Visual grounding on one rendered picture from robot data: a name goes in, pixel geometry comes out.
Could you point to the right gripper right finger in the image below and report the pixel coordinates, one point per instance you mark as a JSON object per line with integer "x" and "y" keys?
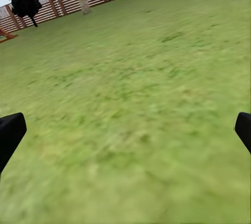
{"x": 243, "y": 128}

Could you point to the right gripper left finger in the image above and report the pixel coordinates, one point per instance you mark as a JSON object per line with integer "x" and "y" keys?
{"x": 12, "y": 130}

